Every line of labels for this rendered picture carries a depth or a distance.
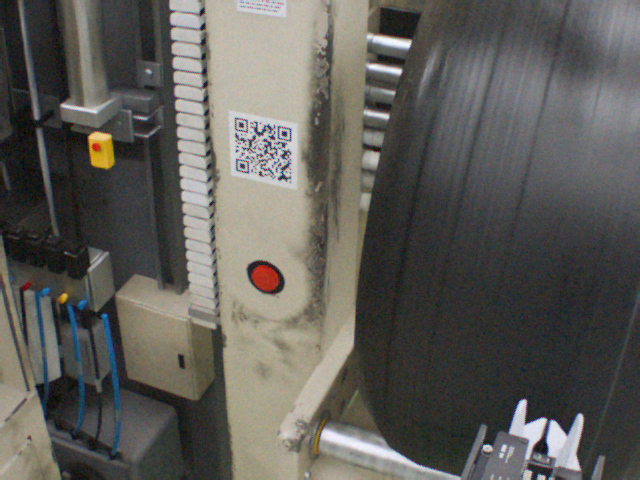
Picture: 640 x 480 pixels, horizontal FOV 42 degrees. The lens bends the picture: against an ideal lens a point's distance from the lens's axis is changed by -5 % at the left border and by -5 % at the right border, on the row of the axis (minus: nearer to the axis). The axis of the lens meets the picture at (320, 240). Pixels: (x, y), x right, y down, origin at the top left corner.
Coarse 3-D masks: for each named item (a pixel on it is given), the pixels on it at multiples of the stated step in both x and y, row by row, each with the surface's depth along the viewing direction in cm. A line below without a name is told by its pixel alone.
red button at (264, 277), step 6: (258, 270) 96; (264, 270) 96; (270, 270) 95; (252, 276) 97; (258, 276) 96; (264, 276) 96; (270, 276) 95; (276, 276) 96; (258, 282) 97; (264, 282) 96; (270, 282) 96; (276, 282) 96; (264, 288) 97; (270, 288) 96
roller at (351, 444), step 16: (320, 432) 97; (336, 432) 96; (352, 432) 96; (368, 432) 96; (320, 448) 96; (336, 448) 96; (352, 448) 95; (368, 448) 95; (384, 448) 94; (352, 464) 96; (368, 464) 95; (384, 464) 94; (400, 464) 93; (416, 464) 93
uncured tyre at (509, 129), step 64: (448, 0) 67; (512, 0) 64; (576, 0) 63; (448, 64) 64; (512, 64) 62; (576, 64) 61; (448, 128) 63; (512, 128) 61; (576, 128) 60; (384, 192) 67; (448, 192) 62; (512, 192) 61; (576, 192) 59; (384, 256) 66; (448, 256) 63; (512, 256) 61; (576, 256) 60; (384, 320) 67; (448, 320) 64; (512, 320) 62; (576, 320) 60; (384, 384) 71; (448, 384) 67; (512, 384) 64; (576, 384) 62; (448, 448) 73
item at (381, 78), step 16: (368, 16) 127; (384, 16) 132; (400, 16) 131; (416, 16) 130; (368, 32) 123; (384, 32) 133; (400, 32) 132; (368, 48) 122; (384, 48) 121; (400, 48) 120; (368, 64) 123; (384, 64) 122; (400, 64) 135; (368, 80) 126; (384, 80) 123; (368, 96) 126; (384, 96) 125; (368, 112) 127; (384, 112) 126; (368, 128) 130; (384, 128) 127; (368, 144) 131; (368, 160) 131; (368, 176) 134; (368, 192) 137; (368, 208) 135
